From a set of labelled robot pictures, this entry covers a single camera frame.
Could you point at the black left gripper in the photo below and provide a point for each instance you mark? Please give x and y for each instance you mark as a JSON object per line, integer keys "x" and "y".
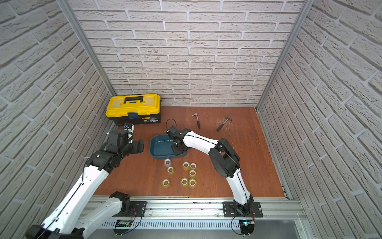
{"x": 138, "y": 146}

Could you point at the left corner aluminium post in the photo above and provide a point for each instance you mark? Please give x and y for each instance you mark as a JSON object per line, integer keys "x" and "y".
{"x": 78, "y": 30}

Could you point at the right corner aluminium post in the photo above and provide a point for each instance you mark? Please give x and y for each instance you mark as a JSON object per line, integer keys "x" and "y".
{"x": 305, "y": 9}

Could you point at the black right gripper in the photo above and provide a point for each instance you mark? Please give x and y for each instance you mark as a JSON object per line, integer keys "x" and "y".
{"x": 175, "y": 151}

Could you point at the yellow black toolbox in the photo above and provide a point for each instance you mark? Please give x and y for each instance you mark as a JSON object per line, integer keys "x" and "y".
{"x": 135, "y": 109}

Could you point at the teal plastic storage box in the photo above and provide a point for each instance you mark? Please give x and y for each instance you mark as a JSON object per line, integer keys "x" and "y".
{"x": 160, "y": 148}

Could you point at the left green circuit board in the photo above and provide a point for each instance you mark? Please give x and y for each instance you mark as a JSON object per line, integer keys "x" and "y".
{"x": 124, "y": 224}

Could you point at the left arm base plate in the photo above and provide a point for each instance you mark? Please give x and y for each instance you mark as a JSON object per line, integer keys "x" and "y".
{"x": 138, "y": 208}

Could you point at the right circuit board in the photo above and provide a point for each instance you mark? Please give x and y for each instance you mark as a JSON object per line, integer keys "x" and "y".
{"x": 246, "y": 227}

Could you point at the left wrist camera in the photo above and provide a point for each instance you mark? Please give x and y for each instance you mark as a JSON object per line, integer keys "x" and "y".
{"x": 129, "y": 127}

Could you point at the red black ratchet wrench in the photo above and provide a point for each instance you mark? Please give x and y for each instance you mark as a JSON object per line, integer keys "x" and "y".
{"x": 198, "y": 121}

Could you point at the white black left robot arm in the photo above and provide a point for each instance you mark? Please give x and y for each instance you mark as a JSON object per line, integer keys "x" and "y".
{"x": 65, "y": 222}

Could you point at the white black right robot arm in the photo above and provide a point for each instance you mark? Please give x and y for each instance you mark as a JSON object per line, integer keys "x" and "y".
{"x": 225, "y": 160}

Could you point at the corner aluminium post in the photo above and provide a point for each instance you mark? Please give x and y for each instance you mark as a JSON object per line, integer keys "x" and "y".
{"x": 78, "y": 30}
{"x": 305, "y": 9}

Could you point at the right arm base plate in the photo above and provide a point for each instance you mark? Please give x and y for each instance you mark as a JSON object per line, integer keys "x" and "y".
{"x": 232, "y": 209}

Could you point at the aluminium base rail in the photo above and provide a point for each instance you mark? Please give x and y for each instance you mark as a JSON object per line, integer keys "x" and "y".
{"x": 204, "y": 213}

